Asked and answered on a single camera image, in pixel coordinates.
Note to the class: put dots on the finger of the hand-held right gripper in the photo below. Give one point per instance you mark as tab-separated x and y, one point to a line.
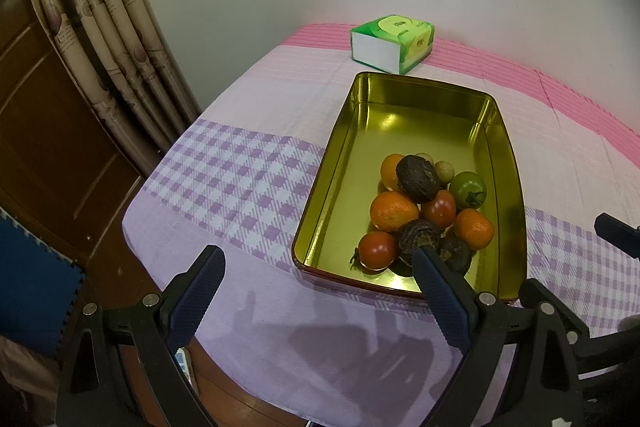
605	354
620	234

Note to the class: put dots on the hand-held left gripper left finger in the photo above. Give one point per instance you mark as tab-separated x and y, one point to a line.
197	302

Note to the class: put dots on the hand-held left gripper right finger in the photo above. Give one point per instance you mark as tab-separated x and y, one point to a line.
442	302

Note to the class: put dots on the orange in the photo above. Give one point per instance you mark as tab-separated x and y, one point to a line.
473	228
388	169
394	210

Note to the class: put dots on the red tomato with stem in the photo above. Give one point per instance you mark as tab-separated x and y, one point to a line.
377	249

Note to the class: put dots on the green tomato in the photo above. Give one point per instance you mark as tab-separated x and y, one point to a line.
468	189

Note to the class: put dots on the tan longan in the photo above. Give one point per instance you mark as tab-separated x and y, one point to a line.
443	171
425	157

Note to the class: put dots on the gold tin box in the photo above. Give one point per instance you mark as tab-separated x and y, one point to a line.
400	122

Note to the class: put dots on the white blue packet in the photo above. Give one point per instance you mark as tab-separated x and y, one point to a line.
184	362

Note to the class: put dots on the blue foam mat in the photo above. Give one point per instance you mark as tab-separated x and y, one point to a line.
30	282

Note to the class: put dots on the pale beige cloth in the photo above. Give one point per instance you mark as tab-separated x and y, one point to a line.
20	367

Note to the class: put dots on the brown wooden door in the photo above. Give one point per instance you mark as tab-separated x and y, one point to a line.
50	132

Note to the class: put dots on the green tissue box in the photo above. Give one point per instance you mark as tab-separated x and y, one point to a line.
390	39

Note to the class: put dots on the beige patterned curtain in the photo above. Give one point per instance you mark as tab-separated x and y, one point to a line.
100	32

